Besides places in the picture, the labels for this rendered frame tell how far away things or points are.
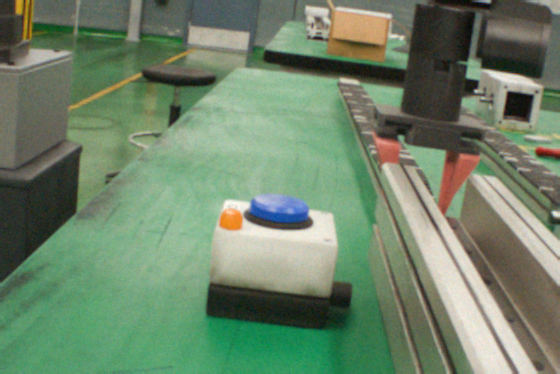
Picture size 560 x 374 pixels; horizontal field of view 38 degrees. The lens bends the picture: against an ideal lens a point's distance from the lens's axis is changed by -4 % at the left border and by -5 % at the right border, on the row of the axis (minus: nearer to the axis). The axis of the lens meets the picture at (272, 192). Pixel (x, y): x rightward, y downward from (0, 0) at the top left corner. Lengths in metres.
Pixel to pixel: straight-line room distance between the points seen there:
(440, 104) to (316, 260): 0.28
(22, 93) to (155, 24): 11.05
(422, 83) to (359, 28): 2.08
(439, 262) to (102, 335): 0.21
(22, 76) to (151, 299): 0.37
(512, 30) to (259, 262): 0.34
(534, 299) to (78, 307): 0.28
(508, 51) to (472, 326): 0.43
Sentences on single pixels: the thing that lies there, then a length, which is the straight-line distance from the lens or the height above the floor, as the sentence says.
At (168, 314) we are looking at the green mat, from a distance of 0.55.
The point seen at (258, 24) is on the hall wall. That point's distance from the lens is 11.71.
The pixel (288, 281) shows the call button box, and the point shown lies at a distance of 0.54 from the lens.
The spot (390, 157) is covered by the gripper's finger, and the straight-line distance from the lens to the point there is 0.77.
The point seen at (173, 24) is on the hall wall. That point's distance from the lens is 11.87.
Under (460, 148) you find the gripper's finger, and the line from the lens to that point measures 0.77.
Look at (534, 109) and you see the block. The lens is 1.68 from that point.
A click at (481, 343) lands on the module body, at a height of 0.86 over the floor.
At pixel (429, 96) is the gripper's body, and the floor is 0.91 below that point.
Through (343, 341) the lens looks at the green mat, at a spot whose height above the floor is 0.78.
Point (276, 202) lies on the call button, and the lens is 0.56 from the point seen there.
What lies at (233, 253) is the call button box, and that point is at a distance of 0.54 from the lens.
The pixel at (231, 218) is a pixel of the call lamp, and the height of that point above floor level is 0.85.
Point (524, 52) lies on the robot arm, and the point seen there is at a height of 0.97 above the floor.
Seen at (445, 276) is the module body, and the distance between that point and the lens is 0.43.
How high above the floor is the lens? 1.00
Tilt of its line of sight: 14 degrees down
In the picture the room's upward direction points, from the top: 7 degrees clockwise
